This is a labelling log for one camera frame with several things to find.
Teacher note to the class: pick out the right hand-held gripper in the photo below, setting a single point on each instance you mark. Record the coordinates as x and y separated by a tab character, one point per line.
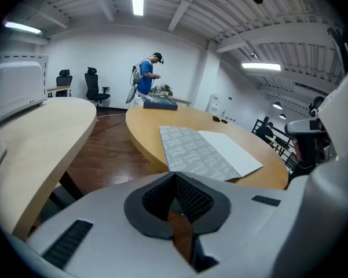
344	120

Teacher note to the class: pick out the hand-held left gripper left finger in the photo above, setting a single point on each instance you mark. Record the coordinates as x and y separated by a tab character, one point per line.
104	227

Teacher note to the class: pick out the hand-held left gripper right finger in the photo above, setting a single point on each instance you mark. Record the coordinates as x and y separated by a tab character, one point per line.
243	227

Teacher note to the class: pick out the blue notebook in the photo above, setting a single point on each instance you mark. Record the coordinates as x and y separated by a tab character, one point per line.
197	152

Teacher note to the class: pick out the thick dark blue book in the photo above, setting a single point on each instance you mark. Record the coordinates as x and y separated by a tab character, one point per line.
160	103

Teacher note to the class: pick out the white water dispenser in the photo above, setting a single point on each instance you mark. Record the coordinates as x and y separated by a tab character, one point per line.
214	103

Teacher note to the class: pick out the round beige table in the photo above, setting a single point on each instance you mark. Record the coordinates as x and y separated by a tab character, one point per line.
40	132

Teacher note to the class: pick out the green potted plant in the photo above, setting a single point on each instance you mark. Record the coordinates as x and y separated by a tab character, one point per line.
167	89

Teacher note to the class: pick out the black office chair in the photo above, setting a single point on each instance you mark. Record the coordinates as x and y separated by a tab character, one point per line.
64	81
92	82

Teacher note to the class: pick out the white microwave oven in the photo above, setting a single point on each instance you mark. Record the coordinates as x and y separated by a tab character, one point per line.
17	85

